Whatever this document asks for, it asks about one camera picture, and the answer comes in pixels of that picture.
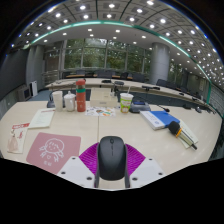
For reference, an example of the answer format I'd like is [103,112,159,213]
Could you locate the pink mouse pad with drawing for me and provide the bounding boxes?
[25,131,82,175]

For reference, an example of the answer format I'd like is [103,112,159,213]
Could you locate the white paper booklet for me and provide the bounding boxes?
[28,107,56,130]

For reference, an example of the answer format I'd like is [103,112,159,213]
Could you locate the blue and white book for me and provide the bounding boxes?
[139,110,181,131]

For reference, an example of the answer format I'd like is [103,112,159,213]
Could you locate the black microphone with orange band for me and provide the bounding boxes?
[167,120,198,151]

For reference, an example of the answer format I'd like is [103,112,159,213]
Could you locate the white notebook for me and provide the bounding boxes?
[178,119,199,149]

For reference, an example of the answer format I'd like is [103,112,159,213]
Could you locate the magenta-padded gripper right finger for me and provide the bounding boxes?
[124,143,167,189]

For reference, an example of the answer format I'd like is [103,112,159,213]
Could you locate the round ceiling lights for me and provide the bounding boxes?
[13,0,224,88]

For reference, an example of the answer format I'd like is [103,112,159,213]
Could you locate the magazine with red print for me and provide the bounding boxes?
[6,122,31,155]

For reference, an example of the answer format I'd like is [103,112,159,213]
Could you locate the red bottle with green band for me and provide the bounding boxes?
[75,79,87,113]

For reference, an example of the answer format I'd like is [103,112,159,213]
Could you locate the grey desk conference device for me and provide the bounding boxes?
[129,100,152,114]

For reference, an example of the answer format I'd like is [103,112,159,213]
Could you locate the white upright case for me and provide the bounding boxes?
[30,80,39,98]

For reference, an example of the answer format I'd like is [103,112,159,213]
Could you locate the black computer mouse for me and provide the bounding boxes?
[96,135,129,182]

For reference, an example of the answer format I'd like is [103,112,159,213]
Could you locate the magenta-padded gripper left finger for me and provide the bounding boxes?
[57,142,101,189]

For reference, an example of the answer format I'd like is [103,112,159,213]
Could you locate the white paper cup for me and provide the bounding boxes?
[52,90,64,112]

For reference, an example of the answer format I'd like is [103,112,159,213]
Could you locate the grey box monitor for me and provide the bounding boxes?
[18,85,33,102]

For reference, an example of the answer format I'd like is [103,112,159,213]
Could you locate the green printed cup with straw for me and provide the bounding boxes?
[119,92,134,114]

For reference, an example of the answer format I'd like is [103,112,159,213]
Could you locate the colourful leaflet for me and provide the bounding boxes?
[85,106,117,118]

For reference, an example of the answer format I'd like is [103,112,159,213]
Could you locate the dark office chairs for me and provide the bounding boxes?
[74,68,214,103]

